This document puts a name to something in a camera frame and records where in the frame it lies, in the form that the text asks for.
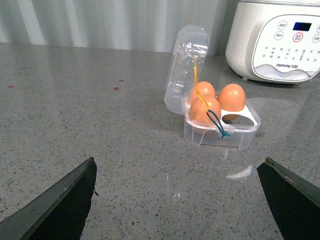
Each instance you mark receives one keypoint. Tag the brown egg front left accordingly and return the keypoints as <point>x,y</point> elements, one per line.
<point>198,114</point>

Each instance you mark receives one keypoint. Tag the blue rubber band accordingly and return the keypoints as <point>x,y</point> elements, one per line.
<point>216,121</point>

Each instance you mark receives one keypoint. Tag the brown egg back left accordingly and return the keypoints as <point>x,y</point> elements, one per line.
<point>204,87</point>

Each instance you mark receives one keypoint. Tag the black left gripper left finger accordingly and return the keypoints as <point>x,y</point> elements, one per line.
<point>59,213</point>

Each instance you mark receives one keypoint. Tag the white Joyoung soymilk maker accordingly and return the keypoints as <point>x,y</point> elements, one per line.
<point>275,41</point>

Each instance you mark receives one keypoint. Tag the clear plastic egg box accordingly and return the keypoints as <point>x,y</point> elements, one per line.
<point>188,58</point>

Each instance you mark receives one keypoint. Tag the brown egg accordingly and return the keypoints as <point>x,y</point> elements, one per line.
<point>198,114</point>
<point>204,87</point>
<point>232,98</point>

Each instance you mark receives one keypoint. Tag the brown egg back right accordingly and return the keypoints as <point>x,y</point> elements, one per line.
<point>232,98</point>

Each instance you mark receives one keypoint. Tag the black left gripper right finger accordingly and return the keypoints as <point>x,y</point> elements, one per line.
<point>294,202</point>

